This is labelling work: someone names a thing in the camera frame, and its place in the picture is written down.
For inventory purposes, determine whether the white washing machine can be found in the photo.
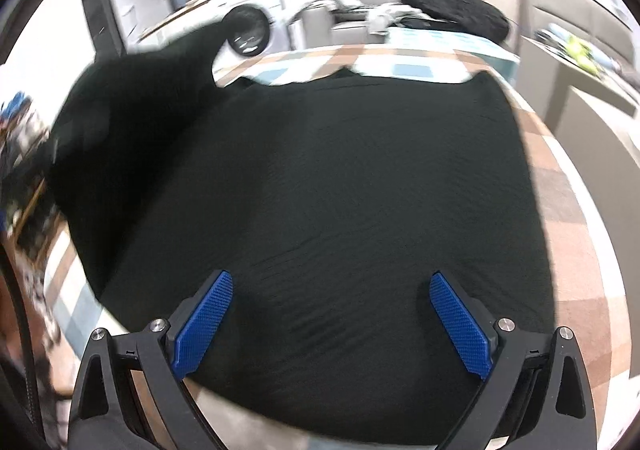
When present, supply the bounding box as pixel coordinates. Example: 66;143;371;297
206;0;292;66

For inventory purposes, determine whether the black knit sweater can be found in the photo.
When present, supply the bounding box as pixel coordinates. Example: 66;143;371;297
46;19;559;446

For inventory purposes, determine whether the grey sofa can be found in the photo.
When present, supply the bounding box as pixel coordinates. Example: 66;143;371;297
299;0;402;52

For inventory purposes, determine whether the green toy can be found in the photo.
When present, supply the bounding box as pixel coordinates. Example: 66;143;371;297
563;36;601;77

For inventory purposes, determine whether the checkered table cloth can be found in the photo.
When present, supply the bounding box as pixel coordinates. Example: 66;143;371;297
39;42;633;450

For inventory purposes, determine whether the shoe rack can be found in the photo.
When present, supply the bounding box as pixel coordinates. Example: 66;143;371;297
1;92;63;270

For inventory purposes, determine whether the black quilted jacket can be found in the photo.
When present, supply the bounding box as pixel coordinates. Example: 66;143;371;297
399;0;511;44

